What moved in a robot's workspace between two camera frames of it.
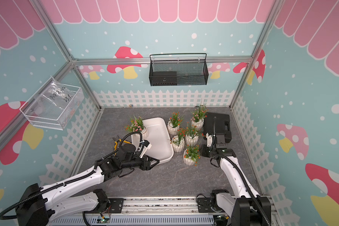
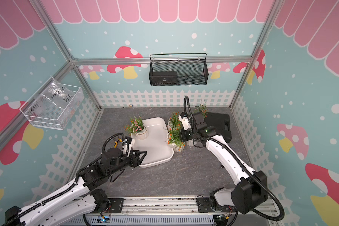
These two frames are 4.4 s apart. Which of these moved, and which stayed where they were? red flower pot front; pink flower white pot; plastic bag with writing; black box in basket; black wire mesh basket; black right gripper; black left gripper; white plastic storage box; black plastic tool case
Moved: red flower pot front; black right gripper; black left gripper
Stayed: black box in basket; pink flower white pot; black wire mesh basket; white plastic storage box; black plastic tool case; plastic bag with writing
